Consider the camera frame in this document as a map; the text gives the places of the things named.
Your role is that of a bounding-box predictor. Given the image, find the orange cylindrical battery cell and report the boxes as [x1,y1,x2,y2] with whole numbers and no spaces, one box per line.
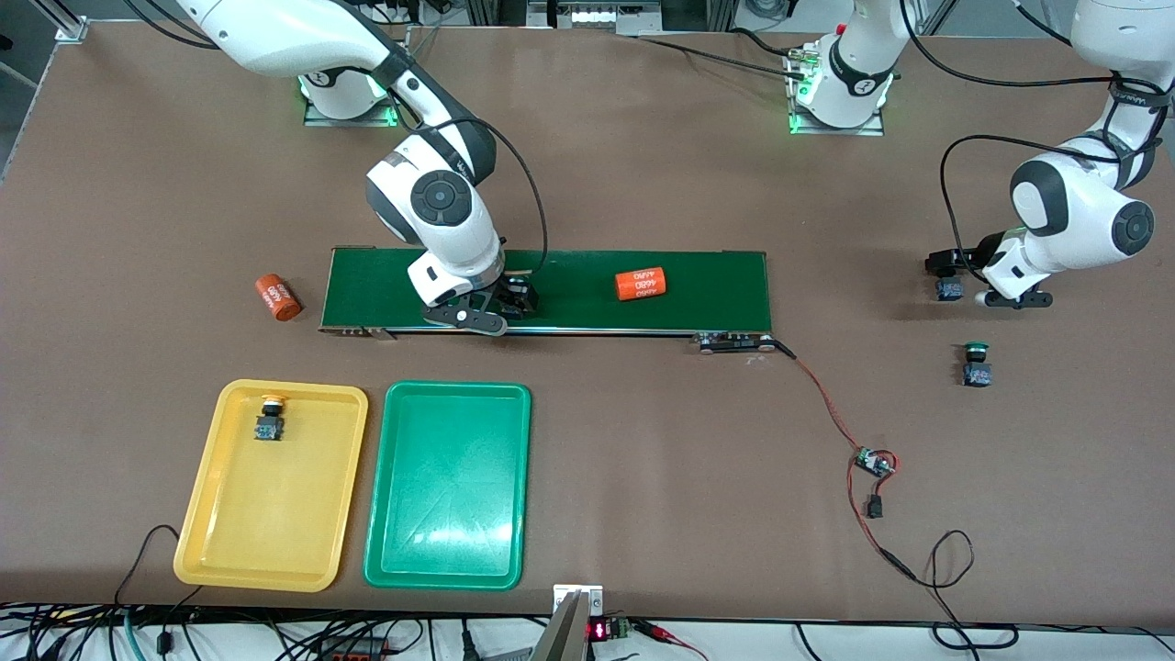
[254,273,303,322]
[614,267,668,303]

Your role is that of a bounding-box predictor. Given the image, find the green plastic tray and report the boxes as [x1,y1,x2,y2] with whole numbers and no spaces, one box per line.
[364,380,532,590]

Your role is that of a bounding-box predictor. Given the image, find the green conveyor belt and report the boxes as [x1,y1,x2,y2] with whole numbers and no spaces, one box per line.
[319,246,778,355]

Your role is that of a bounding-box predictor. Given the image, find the white light fixture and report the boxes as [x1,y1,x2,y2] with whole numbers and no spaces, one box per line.
[551,3,664,34]

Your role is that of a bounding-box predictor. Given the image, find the yellow plastic tray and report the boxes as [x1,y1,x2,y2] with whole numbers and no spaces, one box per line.
[173,379,369,594]

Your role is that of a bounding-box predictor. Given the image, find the red clip lead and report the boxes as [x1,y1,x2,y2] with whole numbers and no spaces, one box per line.
[633,620,710,661]

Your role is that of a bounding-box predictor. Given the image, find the black power strip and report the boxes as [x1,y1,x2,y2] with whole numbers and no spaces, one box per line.
[317,638,391,661]

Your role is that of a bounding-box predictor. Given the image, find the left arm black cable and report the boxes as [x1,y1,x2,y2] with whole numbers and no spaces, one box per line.
[895,0,1162,286]

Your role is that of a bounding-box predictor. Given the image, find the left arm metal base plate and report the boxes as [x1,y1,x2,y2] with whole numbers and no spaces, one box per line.
[788,46,885,137]

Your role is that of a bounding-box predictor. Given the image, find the red black conveyor cable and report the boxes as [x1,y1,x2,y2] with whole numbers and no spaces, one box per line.
[774,338,919,583]

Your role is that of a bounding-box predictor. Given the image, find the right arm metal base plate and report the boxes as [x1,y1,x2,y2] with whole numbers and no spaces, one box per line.
[303,73,405,128]

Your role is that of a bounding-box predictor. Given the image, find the black cable across table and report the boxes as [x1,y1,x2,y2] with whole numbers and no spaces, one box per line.
[633,35,809,79]
[730,28,813,61]

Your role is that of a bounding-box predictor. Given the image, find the looped black power cable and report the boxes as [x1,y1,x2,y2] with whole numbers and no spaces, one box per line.
[904,530,1020,651]

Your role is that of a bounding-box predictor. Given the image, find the grey metal mount bracket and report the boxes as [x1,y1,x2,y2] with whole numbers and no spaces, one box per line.
[531,584,605,661]

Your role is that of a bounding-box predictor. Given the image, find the thin black table cable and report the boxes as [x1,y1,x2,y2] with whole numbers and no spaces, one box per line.
[115,524,203,607]

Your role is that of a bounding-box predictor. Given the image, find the aluminium frame profile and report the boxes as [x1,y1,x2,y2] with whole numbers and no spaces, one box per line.
[41,0,90,42]

